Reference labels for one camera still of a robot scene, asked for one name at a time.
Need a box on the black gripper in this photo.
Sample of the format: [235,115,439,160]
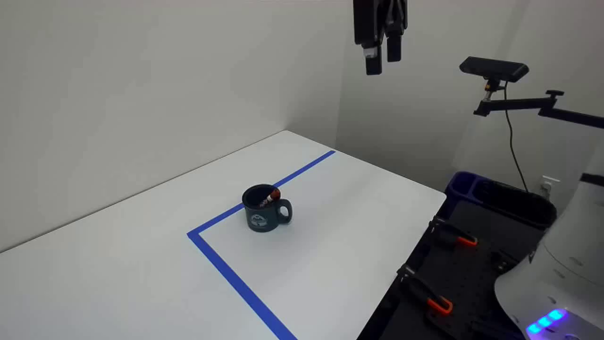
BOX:
[352,0,411,77]

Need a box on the marker with orange cap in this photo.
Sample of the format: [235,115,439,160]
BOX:
[256,185,282,210]

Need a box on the blue storage bin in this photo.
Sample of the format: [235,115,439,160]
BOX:
[444,170,560,232]

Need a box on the dark blue mug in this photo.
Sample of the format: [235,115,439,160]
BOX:
[241,181,295,234]

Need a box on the black side table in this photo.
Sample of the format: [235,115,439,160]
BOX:
[356,198,552,340]

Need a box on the blue tape line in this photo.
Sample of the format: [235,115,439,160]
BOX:
[186,149,339,340]

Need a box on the black exterior camera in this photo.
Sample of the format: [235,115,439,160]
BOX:
[460,55,531,85]

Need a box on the thin black camera cable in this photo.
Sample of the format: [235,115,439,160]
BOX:
[503,102,533,194]

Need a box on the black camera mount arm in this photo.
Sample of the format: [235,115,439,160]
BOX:
[473,79,604,130]

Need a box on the black clamp with orange handle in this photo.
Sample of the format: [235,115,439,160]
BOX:
[397,262,456,317]
[429,215,482,251]

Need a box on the white wall outlet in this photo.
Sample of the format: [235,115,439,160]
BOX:
[539,174,563,198]

